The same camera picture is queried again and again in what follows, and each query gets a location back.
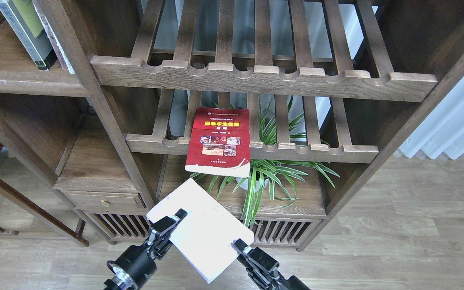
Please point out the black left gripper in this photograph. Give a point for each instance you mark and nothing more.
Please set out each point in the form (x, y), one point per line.
(135, 266)

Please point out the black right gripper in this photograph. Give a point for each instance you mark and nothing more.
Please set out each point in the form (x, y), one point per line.
(263, 269)

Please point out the white cream paperback book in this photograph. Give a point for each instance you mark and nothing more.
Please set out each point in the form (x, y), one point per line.
(205, 236)

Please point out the red paperback book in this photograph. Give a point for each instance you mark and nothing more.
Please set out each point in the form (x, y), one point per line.
(220, 142)

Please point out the green and black book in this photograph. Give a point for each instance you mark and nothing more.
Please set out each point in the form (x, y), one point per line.
(24, 20)

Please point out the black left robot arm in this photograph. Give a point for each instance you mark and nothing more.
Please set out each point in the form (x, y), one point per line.
(135, 266)

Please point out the white standing book on shelf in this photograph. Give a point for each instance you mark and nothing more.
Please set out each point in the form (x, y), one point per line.
(61, 55)

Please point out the green spider plant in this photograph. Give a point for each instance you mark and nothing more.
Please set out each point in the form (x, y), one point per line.
(267, 173)

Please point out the brass drawer knob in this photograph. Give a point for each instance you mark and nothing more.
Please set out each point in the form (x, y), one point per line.
(105, 203)

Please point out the dark wooden bookshelf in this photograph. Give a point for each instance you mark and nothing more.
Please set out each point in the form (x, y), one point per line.
(365, 73)

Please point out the white curtain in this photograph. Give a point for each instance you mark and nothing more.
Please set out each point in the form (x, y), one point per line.
(441, 134)

